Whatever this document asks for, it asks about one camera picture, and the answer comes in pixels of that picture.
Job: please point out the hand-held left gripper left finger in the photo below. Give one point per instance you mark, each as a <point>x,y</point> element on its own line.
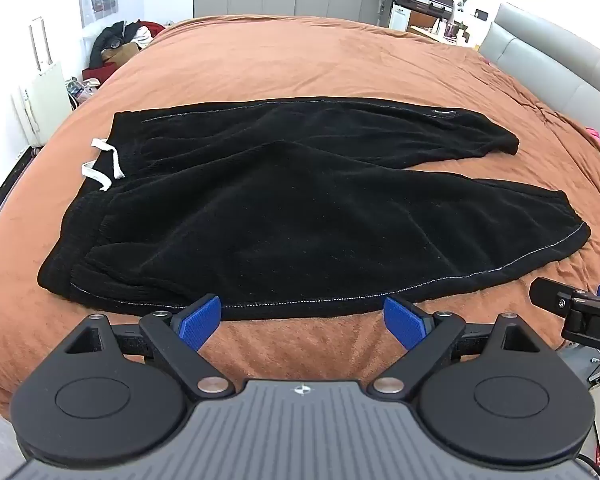
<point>201,321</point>

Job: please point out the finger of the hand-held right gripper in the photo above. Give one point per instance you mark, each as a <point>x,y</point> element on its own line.
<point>551,296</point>

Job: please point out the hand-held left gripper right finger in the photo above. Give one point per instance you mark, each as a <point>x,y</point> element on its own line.
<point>404,322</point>

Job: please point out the pink cloth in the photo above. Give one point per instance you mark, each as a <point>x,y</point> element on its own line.
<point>596,135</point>

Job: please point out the grey padded headboard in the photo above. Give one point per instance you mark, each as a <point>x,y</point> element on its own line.
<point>545,45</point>

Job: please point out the white radiator heater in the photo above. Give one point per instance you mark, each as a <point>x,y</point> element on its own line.
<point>40,100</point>

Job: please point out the brown bed blanket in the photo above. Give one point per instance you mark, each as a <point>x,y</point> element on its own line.
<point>290,55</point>

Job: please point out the pile of clothes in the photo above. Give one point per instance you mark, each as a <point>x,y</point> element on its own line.
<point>122,40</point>

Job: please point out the cluttered bedside table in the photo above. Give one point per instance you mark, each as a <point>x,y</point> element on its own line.
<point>430,27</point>

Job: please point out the small potted plant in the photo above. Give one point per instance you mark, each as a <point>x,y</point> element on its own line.
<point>463,0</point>

